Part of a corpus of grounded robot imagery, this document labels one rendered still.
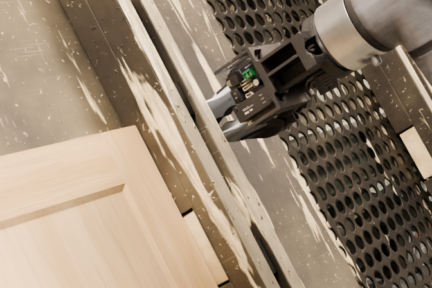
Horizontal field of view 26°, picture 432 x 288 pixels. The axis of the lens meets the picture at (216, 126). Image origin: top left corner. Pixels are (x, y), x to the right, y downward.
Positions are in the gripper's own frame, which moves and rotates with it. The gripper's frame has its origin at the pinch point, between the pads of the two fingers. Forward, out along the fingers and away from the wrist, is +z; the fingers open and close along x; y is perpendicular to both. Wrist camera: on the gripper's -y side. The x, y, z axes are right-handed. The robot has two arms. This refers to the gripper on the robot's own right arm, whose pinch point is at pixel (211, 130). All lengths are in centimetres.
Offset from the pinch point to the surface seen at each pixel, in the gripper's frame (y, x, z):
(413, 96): -47.4, 3.9, -2.8
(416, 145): -47.6, 10.7, 0.9
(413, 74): -48.0, 1.0, -4.1
